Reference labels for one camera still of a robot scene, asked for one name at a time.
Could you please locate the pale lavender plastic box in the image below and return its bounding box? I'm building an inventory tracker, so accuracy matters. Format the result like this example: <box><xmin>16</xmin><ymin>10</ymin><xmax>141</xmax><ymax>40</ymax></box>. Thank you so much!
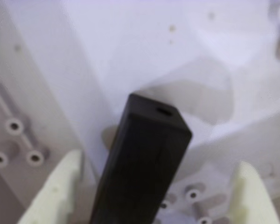
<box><xmin>0</xmin><ymin>0</ymin><xmax>280</xmax><ymax>224</ymax></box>

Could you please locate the cream white gripper finger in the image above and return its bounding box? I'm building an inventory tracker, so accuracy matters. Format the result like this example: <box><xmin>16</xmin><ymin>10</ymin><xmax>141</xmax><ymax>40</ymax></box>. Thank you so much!
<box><xmin>18</xmin><ymin>149</ymin><xmax>83</xmax><ymax>224</ymax></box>
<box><xmin>232</xmin><ymin>160</ymin><xmax>279</xmax><ymax>224</ymax></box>

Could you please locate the black rectangular block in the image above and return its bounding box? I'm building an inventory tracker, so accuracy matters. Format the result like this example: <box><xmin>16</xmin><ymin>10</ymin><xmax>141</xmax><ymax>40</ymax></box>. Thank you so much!
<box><xmin>88</xmin><ymin>92</ymin><xmax>192</xmax><ymax>224</ymax></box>

